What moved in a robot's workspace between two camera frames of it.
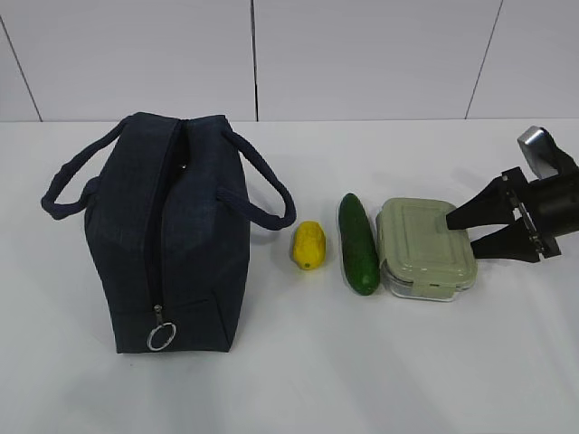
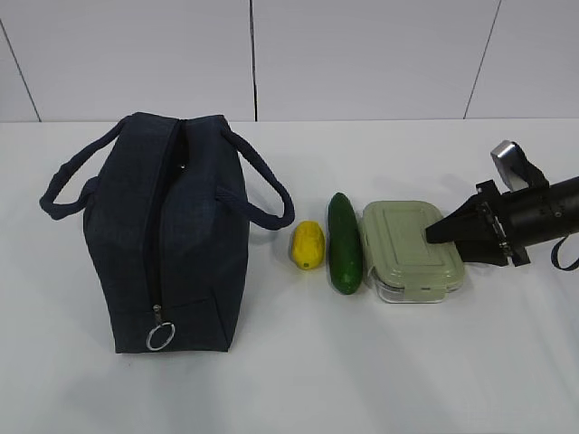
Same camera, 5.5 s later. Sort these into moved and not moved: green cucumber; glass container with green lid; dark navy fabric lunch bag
Moved: green cucumber
Not moved: dark navy fabric lunch bag; glass container with green lid
